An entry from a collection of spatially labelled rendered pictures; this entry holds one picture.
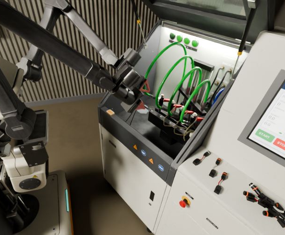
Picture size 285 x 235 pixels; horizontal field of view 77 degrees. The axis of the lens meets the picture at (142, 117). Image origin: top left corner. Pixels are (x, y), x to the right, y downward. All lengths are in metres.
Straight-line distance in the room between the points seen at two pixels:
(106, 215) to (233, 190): 1.21
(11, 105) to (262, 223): 1.00
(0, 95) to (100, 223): 1.38
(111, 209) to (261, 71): 1.56
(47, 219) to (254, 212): 1.30
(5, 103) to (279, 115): 1.01
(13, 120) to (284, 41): 1.01
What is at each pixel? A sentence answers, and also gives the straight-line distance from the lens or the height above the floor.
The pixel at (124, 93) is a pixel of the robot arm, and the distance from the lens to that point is 0.69.
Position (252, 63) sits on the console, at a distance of 0.92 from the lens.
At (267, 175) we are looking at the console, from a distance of 1.01.
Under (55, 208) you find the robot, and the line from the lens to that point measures 1.63.
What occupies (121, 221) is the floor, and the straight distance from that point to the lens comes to 1.81.
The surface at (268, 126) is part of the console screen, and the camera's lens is 0.93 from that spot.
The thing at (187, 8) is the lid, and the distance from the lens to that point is 1.12.
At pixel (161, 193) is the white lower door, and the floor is 0.67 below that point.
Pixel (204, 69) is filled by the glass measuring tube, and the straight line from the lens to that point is 1.21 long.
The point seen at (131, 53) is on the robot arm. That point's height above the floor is 1.40.
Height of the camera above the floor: 1.69
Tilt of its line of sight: 39 degrees down
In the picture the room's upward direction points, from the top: 6 degrees clockwise
